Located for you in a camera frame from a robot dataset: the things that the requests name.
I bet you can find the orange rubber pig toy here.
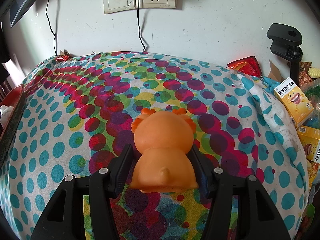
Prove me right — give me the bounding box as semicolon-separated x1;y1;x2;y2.
130;108;199;193

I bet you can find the yellow cartoon box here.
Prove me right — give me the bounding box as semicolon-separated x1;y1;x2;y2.
297;125;320;164
274;77;314;128

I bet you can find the white towel sock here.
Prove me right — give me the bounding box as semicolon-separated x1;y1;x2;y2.
0;105;14;129

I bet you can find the red candy wrapper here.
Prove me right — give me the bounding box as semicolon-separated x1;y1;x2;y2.
55;50;71;62

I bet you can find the round red tray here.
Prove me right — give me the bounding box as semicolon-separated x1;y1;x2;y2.
1;84;25;166

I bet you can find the red snack packet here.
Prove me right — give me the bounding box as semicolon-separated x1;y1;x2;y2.
227;56;262;77

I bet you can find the black clamp mount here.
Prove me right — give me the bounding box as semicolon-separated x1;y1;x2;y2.
266;23;303;84

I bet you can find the colourful polka dot cloth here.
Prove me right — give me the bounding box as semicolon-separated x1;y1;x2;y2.
1;52;309;239

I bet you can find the black hanging cable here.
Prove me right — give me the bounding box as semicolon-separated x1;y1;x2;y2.
44;0;59;56

